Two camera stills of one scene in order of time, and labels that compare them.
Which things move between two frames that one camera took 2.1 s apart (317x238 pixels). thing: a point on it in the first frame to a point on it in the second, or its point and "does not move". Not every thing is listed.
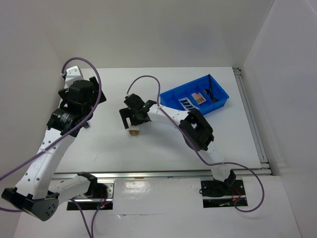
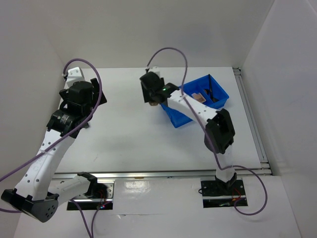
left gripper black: (95, 93) does not move
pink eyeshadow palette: (198, 97) does not move
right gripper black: (126, 113) to (147, 96)
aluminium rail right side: (265, 166) does not move
